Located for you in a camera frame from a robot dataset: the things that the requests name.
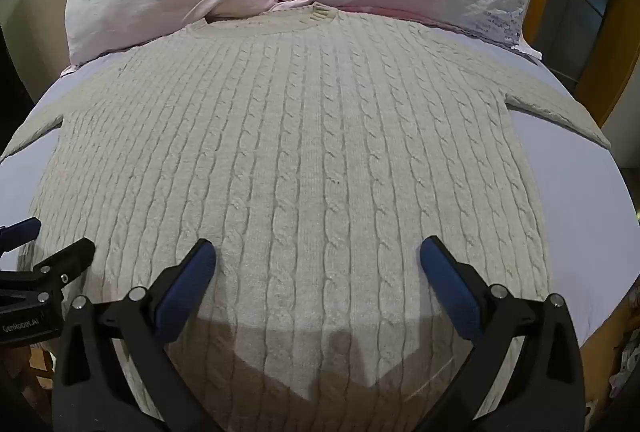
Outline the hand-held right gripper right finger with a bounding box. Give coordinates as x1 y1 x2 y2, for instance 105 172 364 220
419 235 586 432

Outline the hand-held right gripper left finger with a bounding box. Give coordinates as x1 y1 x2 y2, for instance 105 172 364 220
52 239 217 432

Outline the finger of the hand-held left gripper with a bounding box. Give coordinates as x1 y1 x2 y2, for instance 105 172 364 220
17 237 97 293
0 217 42 255

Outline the cream cable-knit sweater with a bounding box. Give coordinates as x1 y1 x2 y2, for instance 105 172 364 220
0 4 612 432

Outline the wooden door frame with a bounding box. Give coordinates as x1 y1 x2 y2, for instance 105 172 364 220
521 0 640 128

